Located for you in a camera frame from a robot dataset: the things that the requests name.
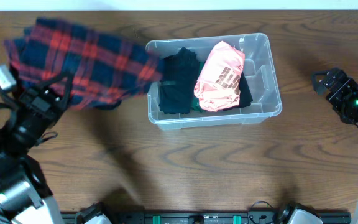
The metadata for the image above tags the red navy plaid shirt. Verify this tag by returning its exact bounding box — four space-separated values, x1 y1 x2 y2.
4 17 164 110

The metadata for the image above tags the black garment with tape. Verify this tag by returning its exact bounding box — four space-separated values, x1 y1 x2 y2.
223 73 253 111

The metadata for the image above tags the pink printed shirt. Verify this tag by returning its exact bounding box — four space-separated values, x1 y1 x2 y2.
194 41 245 112

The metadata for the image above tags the navy garment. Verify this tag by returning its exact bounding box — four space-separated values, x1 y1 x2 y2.
159 47 200 114

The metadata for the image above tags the clear plastic storage bin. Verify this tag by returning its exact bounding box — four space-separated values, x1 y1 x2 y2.
145 33 283 130

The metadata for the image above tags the dark green garment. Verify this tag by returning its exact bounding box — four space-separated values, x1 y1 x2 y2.
191 62 206 113

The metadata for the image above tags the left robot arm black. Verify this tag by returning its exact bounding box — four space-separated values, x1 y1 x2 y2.
0 72 74 223

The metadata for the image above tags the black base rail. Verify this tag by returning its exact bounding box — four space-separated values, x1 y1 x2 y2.
62 201 351 224

